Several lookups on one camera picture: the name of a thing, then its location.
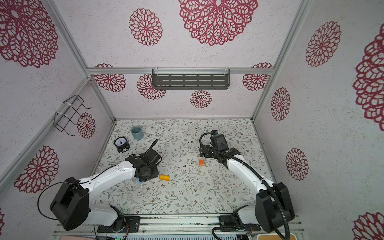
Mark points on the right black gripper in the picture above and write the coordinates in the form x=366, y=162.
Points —
x=206, y=146

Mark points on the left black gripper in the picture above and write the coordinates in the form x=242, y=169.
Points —
x=156, y=174

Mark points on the orange cylinder block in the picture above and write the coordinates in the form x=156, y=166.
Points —
x=164, y=177

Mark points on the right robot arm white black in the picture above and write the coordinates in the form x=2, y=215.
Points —
x=272, y=210

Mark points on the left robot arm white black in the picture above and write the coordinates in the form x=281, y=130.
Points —
x=71, y=205

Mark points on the black alarm clock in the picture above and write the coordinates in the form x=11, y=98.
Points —
x=122, y=144

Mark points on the teal ceramic cup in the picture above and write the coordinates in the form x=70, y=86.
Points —
x=137, y=132

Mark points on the orange white box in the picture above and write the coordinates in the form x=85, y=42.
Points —
x=273, y=237

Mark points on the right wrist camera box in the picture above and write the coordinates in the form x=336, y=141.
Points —
x=218, y=141

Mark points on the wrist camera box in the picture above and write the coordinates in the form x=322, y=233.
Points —
x=151, y=158
x=218, y=141

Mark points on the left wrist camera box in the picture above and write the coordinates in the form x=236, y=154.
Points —
x=151, y=158

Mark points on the aluminium front rail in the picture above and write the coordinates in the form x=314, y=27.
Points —
x=170, y=224

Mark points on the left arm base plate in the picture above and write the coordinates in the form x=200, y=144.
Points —
x=130, y=224

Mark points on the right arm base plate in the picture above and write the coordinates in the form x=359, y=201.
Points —
x=232, y=223

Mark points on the dark grey wall shelf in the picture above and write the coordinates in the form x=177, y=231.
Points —
x=191, y=80

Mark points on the black wire wall rack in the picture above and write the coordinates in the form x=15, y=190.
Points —
x=65, y=117

